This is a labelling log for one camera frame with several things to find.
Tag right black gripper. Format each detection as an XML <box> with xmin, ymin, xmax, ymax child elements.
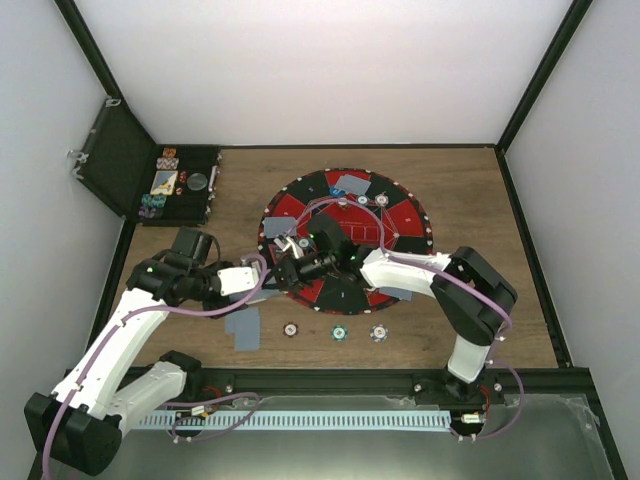
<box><xmin>262</xmin><ymin>250</ymin><xmax>338</xmax><ymax>291</ymax></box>

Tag brown 100 chip stack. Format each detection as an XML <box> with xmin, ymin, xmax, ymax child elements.
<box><xmin>283</xmin><ymin>323</ymin><xmax>298</xmax><ymax>337</ymax></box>

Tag teal chip stack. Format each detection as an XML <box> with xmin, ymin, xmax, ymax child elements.
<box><xmin>331</xmin><ymin>325</ymin><xmax>348</xmax><ymax>342</ymax></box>

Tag purple chip stack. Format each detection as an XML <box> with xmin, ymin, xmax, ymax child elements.
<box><xmin>370</xmin><ymin>324</ymin><xmax>389</xmax><ymax>343</ymax></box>

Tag blue cards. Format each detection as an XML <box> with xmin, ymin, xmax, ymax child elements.
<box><xmin>378</xmin><ymin>287</ymin><xmax>412</xmax><ymax>301</ymax></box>

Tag dealt blue backed card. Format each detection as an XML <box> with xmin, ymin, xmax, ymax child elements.
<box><xmin>224</xmin><ymin>310</ymin><xmax>250</xmax><ymax>335</ymax></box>

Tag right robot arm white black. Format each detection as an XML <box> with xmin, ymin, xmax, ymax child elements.
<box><xmin>274</xmin><ymin>214</ymin><xmax>518</xmax><ymax>403</ymax></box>

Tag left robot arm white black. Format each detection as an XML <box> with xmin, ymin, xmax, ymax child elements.
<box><xmin>24</xmin><ymin>227</ymin><xmax>268</xmax><ymax>479</ymax></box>

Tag round red black poker mat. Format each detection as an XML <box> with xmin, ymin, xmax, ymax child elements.
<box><xmin>258</xmin><ymin>168</ymin><xmax>434</xmax><ymax>315</ymax></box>

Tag chips in case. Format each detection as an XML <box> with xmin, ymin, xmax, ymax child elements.
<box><xmin>139</xmin><ymin>147</ymin><xmax>180</xmax><ymax>219</ymax></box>

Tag clear round dealer button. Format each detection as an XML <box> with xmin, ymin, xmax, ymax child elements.
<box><xmin>186</xmin><ymin>173</ymin><xmax>209</xmax><ymax>191</ymax></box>

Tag card deck in case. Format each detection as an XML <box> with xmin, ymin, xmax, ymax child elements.
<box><xmin>150</xmin><ymin>170</ymin><xmax>178</xmax><ymax>196</ymax></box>

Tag black poker chip case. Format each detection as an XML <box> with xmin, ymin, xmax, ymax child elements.
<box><xmin>69</xmin><ymin>97</ymin><xmax>221</xmax><ymax>226</ymax></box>

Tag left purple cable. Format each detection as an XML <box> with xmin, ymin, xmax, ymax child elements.
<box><xmin>40</xmin><ymin>252</ymin><xmax>274</xmax><ymax>480</ymax></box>

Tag purple cable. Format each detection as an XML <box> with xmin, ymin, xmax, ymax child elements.
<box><xmin>40</xmin><ymin>252</ymin><xmax>274</xmax><ymax>480</ymax></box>
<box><xmin>287</xmin><ymin>195</ymin><xmax>525</xmax><ymax>444</ymax></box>

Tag light blue slotted cable duct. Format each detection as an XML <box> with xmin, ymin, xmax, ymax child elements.
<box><xmin>135</xmin><ymin>410</ymin><xmax>451</xmax><ymax>433</ymax></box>

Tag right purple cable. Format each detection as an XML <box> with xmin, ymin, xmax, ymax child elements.
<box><xmin>287</xmin><ymin>195</ymin><xmax>525</xmax><ymax>444</ymax></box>

